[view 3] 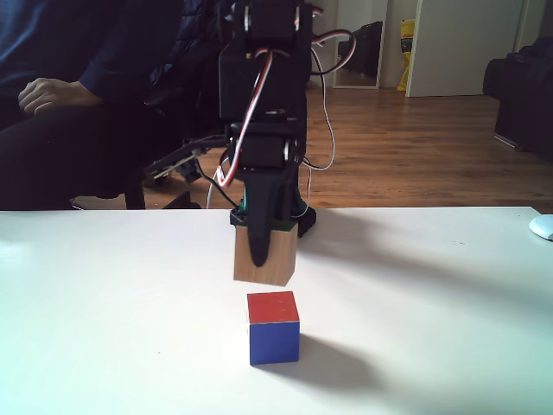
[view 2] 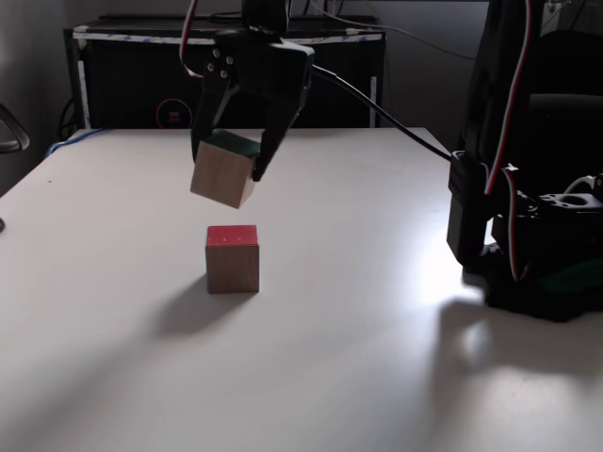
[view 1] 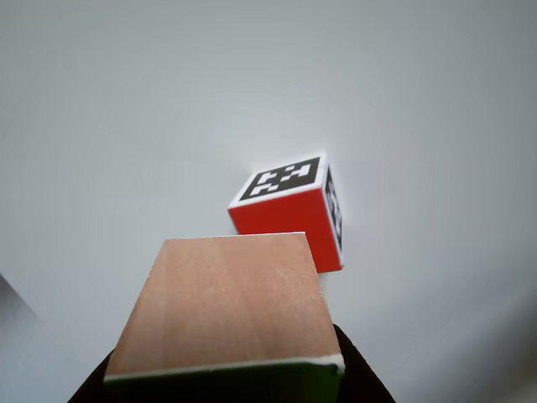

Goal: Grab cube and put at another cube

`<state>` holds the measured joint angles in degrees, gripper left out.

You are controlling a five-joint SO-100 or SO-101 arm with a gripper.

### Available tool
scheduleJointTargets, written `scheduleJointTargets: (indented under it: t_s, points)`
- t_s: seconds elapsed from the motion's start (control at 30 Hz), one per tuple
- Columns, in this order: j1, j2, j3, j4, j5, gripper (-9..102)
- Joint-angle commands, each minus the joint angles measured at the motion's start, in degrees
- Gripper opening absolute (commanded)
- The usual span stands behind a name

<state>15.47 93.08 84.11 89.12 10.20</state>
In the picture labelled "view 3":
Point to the yellow bag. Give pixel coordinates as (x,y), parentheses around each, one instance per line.
(406,56)

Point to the red-topped wooden cube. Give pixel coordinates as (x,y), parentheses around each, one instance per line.
(274,337)

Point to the person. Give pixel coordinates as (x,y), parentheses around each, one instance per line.
(65,147)

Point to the black device with circuit board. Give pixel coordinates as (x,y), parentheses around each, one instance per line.
(173,162)

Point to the white computer mouse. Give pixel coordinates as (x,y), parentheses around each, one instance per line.
(543,227)

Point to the person's hand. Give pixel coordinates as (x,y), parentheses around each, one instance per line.
(52,93)

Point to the black sofa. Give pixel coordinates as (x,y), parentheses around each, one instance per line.
(523,95)

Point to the white framed mirror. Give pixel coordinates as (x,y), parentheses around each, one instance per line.
(360,43)

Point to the green-topped wooden cube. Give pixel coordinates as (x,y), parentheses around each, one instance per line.
(283,259)

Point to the white door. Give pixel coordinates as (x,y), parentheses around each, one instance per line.
(466,47)

